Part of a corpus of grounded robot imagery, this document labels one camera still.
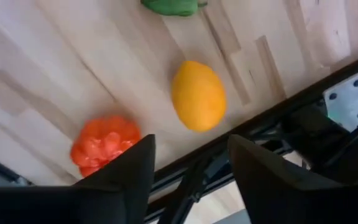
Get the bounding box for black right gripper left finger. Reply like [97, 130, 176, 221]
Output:
[73, 134, 157, 224]

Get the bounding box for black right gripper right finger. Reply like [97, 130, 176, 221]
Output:
[227, 134, 343, 224]

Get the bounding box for orange pumpkin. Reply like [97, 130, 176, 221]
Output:
[70, 115, 142, 178]

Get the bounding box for yellow lemon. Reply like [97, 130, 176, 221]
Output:
[171, 60, 228, 133]

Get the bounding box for green chili pepper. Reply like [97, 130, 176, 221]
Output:
[140, 0, 208, 17]

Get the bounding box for grey metal bracket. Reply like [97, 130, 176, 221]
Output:
[323, 72, 358, 131]

